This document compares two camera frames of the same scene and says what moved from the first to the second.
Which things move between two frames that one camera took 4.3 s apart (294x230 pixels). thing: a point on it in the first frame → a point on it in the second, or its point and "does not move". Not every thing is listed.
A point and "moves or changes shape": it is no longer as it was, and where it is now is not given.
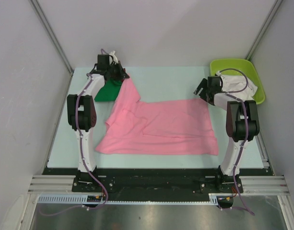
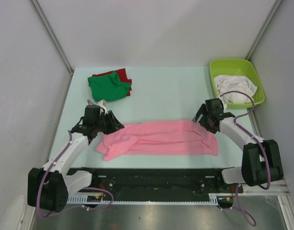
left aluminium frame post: [37, 6] does not move
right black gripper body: [204, 96] → [205, 120]
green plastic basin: [243, 64] does not move
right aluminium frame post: [276, 4] does not move
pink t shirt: [168, 127] moves or changes shape
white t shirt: [239, 86] does not move
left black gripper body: [115, 71] → [106, 123]
